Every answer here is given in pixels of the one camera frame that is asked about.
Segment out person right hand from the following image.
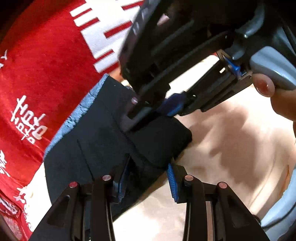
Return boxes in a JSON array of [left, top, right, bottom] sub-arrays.
[[252, 74, 296, 134]]

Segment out cream seat cushion cover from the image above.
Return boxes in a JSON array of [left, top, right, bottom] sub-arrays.
[[30, 55, 296, 241]]

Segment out black pants with blue trim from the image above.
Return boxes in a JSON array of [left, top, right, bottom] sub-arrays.
[[44, 75, 192, 219]]

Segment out red wedding sofa cover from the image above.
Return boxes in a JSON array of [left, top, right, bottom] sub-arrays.
[[1, 1, 142, 240]]

